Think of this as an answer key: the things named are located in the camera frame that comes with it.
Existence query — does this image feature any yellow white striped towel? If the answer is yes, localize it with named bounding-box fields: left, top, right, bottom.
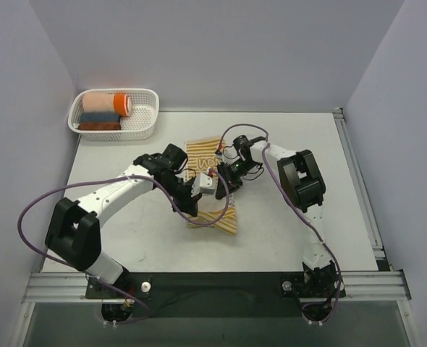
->
left=185, top=137, right=237, bottom=235

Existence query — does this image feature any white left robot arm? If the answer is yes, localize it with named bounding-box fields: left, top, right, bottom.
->
left=45, top=144, right=202, bottom=298

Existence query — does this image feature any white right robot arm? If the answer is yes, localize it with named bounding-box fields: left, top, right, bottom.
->
left=215, top=135, right=343, bottom=299

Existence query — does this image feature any white perforated plastic basket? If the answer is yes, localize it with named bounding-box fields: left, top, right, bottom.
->
left=68, top=88, right=159, bottom=141

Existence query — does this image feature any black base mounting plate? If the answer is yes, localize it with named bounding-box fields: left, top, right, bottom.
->
left=85, top=272, right=346, bottom=320

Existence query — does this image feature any peach orange rolled towel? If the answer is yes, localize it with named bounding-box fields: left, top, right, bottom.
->
left=82, top=92, right=132, bottom=117

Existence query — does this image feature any brown rolled towel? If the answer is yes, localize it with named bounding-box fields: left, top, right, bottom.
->
left=78, top=121, right=121, bottom=132

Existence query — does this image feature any blue grey rolled towel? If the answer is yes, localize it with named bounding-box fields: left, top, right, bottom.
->
left=80, top=112, right=121, bottom=123

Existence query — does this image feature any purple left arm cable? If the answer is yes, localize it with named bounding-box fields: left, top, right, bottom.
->
left=18, top=169, right=232, bottom=324

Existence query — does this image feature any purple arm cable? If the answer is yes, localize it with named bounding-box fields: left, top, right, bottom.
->
left=18, top=169, right=232, bottom=324
left=216, top=123, right=344, bottom=322

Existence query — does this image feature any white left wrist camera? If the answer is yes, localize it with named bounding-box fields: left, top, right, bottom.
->
left=191, top=173, right=216, bottom=197

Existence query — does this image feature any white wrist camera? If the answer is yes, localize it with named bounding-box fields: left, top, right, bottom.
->
left=191, top=173, right=216, bottom=197
left=215, top=145, right=237, bottom=160

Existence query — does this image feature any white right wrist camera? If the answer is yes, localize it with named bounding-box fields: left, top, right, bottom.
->
left=215, top=145, right=237, bottom=160

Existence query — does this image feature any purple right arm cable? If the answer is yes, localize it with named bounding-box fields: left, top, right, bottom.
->
left=216, top=123, right=344, bottom=322

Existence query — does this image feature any aluminium right side rail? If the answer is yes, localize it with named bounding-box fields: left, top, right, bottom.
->
left=333, top=108, right=392, bottom=271

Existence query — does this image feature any aluminium rail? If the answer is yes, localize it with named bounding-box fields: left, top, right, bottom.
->
left=333, top=108, right=392, bottom=271
left=22, top=271, right=411, bottom=303

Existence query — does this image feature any aluminium front rail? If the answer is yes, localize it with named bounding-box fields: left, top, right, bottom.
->
left=22, top=271, right=411, bottom=303

